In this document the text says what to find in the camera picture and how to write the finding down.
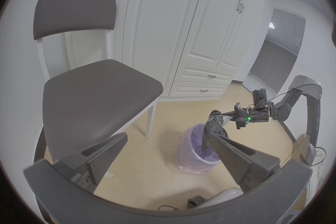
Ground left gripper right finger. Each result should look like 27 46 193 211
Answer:
209 134 281 193

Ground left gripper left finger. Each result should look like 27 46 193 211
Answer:
52 132 128 193

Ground purple plastic bag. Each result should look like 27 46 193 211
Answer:
176 123 223 176

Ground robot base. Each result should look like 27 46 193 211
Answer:
187 187 243 210

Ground grey curtain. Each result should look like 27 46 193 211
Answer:
249 39 298 93

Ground grey seat white chair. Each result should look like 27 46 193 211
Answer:
33 0 164 179

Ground white wardrobe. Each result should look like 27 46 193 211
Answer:
69 0 268 101

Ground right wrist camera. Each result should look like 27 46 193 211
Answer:
236 116 249 131

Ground thin black cable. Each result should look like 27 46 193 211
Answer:
281 147 327 168

